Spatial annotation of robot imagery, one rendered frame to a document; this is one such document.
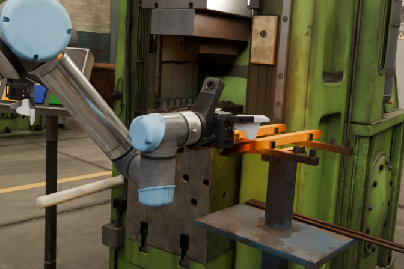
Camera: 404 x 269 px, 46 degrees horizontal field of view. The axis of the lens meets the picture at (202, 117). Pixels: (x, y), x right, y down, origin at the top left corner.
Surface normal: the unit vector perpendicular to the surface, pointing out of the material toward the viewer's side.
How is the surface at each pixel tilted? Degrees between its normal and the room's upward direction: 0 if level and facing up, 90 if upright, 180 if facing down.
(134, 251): 90
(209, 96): 60
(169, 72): 90
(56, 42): 85
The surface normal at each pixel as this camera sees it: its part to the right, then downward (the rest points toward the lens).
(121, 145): 0.44, 0.20
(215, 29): 0.83, 0.12
